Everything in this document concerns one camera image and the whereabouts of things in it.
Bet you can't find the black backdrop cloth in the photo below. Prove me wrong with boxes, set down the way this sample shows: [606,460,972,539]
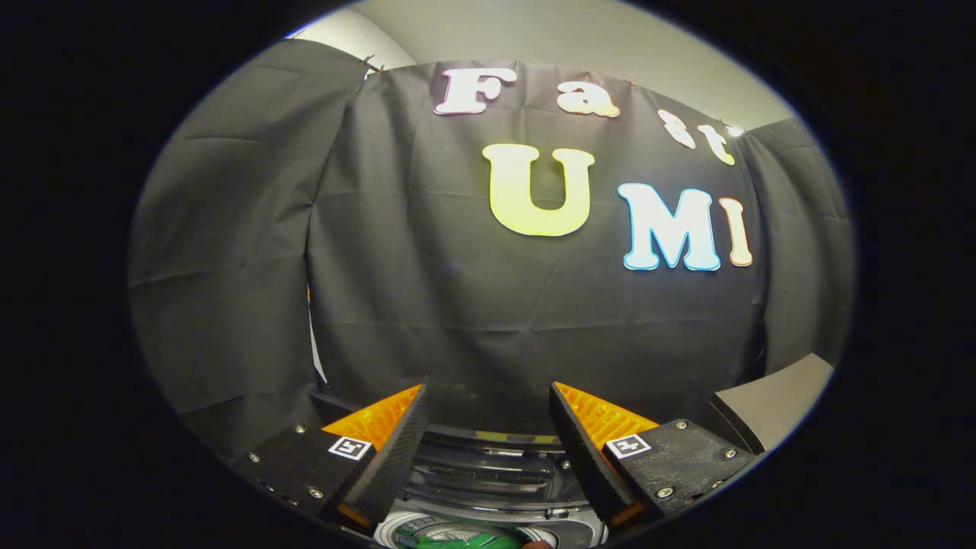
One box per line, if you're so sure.
[128,40,855,458]

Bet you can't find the green polo shirt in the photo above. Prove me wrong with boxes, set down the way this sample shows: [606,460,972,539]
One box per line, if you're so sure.
[396,526,535,549]

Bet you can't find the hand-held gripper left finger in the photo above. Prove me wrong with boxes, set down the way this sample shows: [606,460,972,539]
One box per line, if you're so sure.
[229,384,429,537]

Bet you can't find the grey washing machine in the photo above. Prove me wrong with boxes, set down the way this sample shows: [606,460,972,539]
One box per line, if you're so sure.
[374,436,611,549]

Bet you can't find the beige cabinet with dark top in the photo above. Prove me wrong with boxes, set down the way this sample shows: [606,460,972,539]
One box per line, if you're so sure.
[709,353,836,456]

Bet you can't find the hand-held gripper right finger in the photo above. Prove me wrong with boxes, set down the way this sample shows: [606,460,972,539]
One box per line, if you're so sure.
[549,381,763,532]

